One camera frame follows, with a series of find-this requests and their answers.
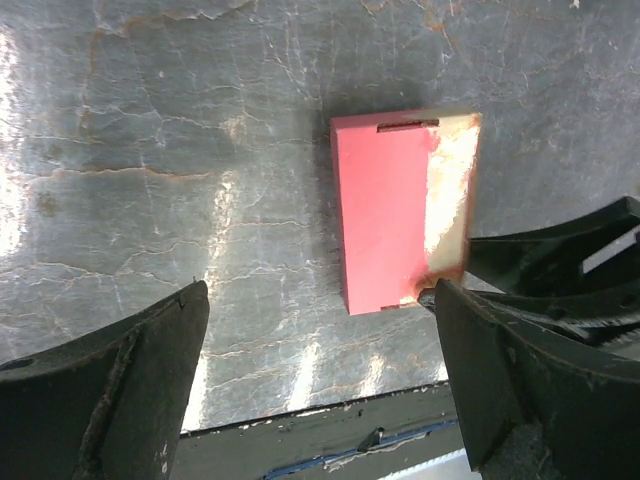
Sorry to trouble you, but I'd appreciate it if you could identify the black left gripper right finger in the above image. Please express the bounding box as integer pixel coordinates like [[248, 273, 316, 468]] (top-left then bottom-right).
[[435, 280, 639, 479]]

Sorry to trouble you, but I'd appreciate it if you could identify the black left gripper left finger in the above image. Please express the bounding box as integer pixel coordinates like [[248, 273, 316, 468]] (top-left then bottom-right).
[[1, 281, 209, 479]]

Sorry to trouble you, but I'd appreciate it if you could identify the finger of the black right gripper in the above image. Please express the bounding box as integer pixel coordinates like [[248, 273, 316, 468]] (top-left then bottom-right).
[[417, 195, 640, 346]]

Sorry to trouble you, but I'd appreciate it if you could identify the pink express box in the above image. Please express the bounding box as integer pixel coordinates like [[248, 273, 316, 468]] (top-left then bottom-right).
[[330, 108, 482, 315]]

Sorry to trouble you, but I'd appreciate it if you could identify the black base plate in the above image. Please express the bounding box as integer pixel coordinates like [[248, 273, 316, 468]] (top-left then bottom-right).
[[170, 382, 463, 479]]

